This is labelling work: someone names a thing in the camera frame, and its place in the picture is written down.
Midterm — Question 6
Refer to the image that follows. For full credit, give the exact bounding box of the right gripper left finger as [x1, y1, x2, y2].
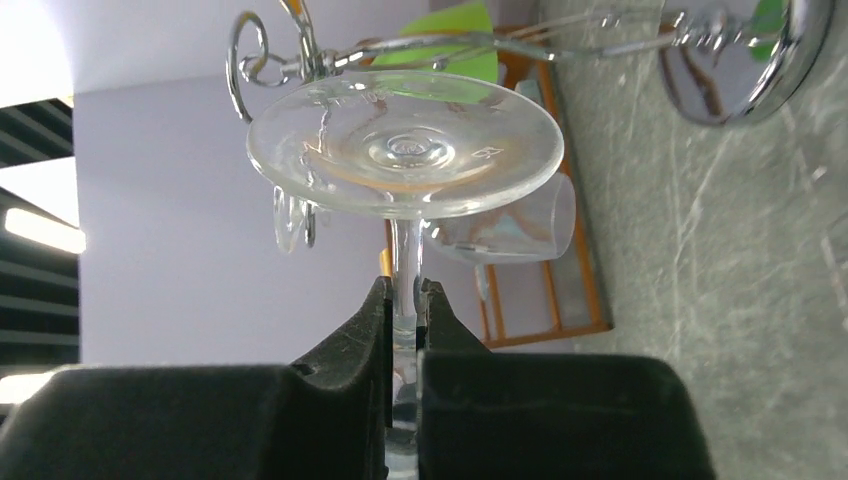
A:
[1, 277, 391, 479]

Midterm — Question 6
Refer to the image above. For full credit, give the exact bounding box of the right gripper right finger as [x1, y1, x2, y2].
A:
[418, 280, 717, 479]

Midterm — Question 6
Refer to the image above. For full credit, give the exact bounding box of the clear wine glass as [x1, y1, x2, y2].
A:
[246, 71, 564, 479]
[273, 186, 318, 254]
[424, 172, 577, 265]

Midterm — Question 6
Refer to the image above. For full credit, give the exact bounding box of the green plastic wine glass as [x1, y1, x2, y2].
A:
[372, 1, 499, 84]

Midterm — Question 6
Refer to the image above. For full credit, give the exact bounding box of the orange wooden rack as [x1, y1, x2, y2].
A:
[360, 26, 614, 350]

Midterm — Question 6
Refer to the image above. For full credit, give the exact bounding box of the chrome wine glass rack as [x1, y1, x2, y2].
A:
[225, 1, 837, 127]

